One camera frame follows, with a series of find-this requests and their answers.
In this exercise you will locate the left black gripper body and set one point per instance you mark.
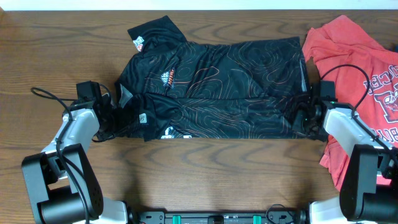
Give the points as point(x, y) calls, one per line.
point(109, 131)

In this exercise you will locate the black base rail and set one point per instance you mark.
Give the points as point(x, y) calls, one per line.
point(276, 214)

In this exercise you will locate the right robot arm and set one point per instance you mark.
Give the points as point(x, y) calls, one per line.
point(369, 190)

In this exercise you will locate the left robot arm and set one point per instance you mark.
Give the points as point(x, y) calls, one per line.
point(60, 181)

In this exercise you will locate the red printed t-shirt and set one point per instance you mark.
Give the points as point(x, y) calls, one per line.
point(364, 72)

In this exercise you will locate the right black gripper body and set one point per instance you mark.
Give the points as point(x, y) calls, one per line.
point(303, 127)

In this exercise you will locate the black orange-patterned jersey shirt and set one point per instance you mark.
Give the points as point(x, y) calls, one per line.
point(174, 88)

